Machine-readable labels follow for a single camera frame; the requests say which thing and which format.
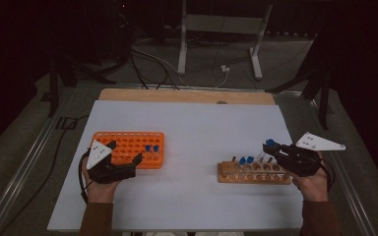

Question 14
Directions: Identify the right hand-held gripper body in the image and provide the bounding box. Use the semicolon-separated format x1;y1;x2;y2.
277;132;347;178

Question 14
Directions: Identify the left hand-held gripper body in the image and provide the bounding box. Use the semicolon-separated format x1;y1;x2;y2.
86;140;138;185

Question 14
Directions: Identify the orange plastic test tube rack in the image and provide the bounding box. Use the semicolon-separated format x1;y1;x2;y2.
86;131;165;170

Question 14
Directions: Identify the wooden test tube rack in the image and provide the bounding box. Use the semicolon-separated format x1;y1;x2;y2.
217;156;292;185

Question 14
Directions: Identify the person's left hand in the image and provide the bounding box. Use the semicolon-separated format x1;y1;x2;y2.
81;158;121;205

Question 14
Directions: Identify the person's right hand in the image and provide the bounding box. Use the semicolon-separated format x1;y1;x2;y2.
289;168;333;203

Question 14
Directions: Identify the black tripod stand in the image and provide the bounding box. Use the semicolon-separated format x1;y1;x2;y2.
265;32;333;131
47;55;117;118

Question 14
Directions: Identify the white board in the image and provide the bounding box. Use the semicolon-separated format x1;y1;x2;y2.
46;99;306;232

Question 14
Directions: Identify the dark equipment tower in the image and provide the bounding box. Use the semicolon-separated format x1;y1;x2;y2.
88;0;136;67

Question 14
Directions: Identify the grey metal stand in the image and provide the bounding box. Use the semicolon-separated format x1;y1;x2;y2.
176;0;274;81

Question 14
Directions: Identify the left hand-held gripper black cable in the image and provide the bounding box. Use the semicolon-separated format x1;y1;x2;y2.
78;148;95;205

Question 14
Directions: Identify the hand-held gripper black cable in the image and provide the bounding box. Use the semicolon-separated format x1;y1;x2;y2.
318;156;337;193
78;148;95;205

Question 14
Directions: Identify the right hand-held gripper black cable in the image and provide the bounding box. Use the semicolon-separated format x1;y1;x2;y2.
318;156;337;193

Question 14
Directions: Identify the long black floor cable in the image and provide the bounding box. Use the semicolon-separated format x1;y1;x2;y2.
0;114;92;236

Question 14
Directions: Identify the black rectangular floor frame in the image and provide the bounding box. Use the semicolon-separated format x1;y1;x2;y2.
54;116;79;131

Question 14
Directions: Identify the aluminium floor frame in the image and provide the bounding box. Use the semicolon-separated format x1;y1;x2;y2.
0;82;378;236

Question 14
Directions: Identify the black floor cable bundle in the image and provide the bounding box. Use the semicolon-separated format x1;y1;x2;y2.
127;38;181;91

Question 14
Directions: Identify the white floor cable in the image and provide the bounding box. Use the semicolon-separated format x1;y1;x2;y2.
131;43;230;89

